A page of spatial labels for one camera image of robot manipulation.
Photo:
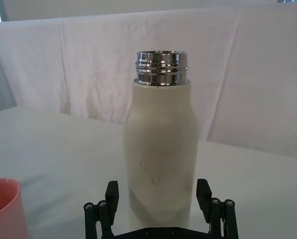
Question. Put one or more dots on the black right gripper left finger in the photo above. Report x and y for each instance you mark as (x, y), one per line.
(111, 199)

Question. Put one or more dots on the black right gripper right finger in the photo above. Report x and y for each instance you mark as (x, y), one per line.
(205, 196)

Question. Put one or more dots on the cream vacuum bottle steel neck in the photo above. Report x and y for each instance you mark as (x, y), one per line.
(161, 149)

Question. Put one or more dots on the white table cloth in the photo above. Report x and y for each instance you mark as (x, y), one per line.
(51, 149)

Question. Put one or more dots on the pink plastic cup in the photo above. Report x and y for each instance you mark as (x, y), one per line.
(4, 209)

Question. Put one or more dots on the white curtain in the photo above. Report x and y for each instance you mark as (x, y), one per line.
(148, 74)

